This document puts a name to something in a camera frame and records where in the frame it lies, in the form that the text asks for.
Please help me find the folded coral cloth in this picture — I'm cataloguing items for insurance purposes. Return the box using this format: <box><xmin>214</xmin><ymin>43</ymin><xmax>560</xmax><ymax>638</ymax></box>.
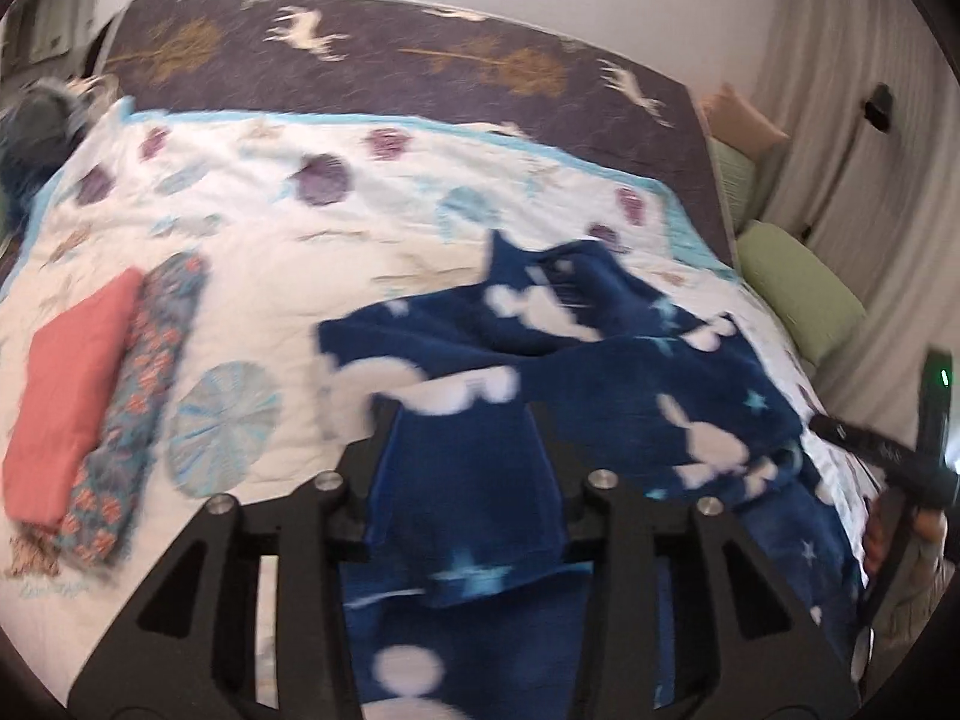
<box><xmin>4</xmin><ymin>266</ymin><xmax>145</xmax><ymax>526</ymax></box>

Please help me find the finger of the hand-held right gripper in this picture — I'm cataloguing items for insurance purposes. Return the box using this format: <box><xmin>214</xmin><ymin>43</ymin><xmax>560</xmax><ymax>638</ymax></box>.
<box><xmin>808</xmin><ymin>411</ymin><xmax>923</xmax><ymax>494</ymax></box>

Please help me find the blue fleece star print garment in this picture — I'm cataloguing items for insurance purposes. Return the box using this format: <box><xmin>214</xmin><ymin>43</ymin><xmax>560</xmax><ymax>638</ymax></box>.
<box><xmin>315</xmin><ymin>229</ymin><xmax>871</xmax><ymax>720</ymax></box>

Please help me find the beige curtain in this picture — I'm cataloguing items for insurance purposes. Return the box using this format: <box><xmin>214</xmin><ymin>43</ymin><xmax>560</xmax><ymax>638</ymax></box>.
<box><xmin>750</xmin><ymin>0</ymin><xmax>960</xmax><ymax>466</ymax></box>

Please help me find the person's right hand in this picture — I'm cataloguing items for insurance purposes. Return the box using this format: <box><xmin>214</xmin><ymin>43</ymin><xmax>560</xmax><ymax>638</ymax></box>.
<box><xmin>862</xmin><ymin>492</ymin><xmax>949</xmax><ymax>577</ymax></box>

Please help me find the folded floral print cloth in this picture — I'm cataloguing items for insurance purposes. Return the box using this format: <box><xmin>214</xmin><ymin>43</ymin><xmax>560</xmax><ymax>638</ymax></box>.
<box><xmin>56</xmin><ymin>251</ymin><xmax>211</xmax><ymax>571</ymax></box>

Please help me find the large green cushion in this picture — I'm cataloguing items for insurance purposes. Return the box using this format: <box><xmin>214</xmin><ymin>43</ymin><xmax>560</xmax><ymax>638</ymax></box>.
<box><xmin>739</xmin><ymin>221</ymin><xmax>867</xmax><ymax>365</ymax></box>

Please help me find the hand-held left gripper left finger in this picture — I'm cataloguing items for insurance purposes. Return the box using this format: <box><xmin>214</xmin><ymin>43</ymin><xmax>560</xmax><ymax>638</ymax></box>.
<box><xmin>67</xmin><ymin>399</ymin><xmax>400</xmax><ymax>720</ymax></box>

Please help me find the dark deer print bedspread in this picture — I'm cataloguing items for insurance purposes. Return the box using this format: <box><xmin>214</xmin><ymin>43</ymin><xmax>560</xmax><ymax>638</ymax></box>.
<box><xmin>97</xmin><ymin>0</ymin><xmax>740</xmax><ymax>267</ymax></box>

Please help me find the white seashell print quilt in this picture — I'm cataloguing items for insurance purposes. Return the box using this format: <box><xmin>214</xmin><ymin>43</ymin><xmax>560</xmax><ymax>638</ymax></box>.
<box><xmin>0</xmin><ymin>97</ymin><xmax>878</xmax><ymax>720</ymax></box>

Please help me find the small green cushion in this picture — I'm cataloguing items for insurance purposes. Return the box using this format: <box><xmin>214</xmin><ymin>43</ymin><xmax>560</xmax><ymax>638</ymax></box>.
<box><xmin>709</xmin><ymin>136</ymin><xmax>770</xmax><ymax>233</ymax></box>

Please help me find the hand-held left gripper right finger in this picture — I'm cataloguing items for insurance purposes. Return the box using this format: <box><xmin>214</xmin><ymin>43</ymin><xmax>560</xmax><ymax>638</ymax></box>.
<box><xmin>527</xmin><ymin>400</ymin><xmax>857</xmax><ymax>720</ymax></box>

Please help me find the peach pillow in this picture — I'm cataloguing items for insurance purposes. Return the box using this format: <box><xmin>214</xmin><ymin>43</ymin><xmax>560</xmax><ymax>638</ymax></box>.
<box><xmin>697</xmin><ymin>86</ymin><xmax>790</xmax><ymax>158</ymax></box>

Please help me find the dark fuzzy cloth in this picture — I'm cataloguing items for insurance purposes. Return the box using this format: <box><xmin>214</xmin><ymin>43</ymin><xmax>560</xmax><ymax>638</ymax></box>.
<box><xmin>0</xmin><ymin>79</ymin><xmax>91</xmax><ymax>196</ymax></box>

